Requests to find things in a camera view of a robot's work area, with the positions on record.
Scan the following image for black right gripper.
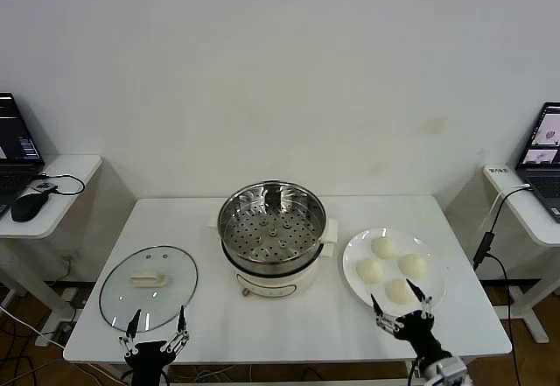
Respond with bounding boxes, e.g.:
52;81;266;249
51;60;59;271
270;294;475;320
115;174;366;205
369;277;452;364

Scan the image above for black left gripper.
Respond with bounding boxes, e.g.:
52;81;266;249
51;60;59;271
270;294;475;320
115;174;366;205
117;305;193;386

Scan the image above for white steamed baozi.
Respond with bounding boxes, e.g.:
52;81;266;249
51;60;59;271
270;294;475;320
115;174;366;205
383;277;415;305
397;253;428;279
355;256;386;283
370;236;397;259

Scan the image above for glass lid with cream handle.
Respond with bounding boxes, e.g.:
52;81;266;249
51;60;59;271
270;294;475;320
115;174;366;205
98;245;200;333

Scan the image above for steel steamer basket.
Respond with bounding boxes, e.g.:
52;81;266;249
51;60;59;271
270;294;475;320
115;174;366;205
206;179;340;274

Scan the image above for white round plate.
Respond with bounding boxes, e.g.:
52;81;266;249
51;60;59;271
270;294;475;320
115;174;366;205
342;227;448;319

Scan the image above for white power strip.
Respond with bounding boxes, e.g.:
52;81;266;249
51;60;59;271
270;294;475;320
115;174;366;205
63;287;88;306

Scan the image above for white table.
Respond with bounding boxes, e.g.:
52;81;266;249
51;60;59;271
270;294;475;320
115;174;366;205
62;193;513;386

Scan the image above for white side desk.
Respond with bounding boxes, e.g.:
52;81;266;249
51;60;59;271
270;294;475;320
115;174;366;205
474;163;560;344
0;153;104;347

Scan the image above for black computer mouse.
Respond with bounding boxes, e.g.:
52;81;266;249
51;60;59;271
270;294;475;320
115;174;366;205
10;193;50;223

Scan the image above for grey laptop pink windows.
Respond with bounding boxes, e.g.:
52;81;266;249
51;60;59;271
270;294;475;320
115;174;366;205
514;101;560;224

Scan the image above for black laptop dark screen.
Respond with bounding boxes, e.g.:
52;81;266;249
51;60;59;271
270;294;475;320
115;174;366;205
0;92;46;219

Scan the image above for white cable bundle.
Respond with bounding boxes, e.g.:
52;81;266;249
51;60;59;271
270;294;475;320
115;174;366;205
172;363;228;382

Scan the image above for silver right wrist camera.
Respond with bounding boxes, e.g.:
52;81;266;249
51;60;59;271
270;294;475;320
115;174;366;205
435;356;468;386

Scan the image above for black cable with adapter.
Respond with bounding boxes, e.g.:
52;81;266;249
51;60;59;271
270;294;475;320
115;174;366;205
472;184;533;386

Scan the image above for white floor cable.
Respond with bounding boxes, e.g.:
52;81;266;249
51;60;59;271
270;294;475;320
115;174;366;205
0;305;67;348

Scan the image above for white laptop cable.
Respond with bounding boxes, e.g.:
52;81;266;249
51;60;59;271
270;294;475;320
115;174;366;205
479;181;530;232

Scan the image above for black hub cable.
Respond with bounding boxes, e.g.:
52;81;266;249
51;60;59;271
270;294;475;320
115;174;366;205
31;171;86;196

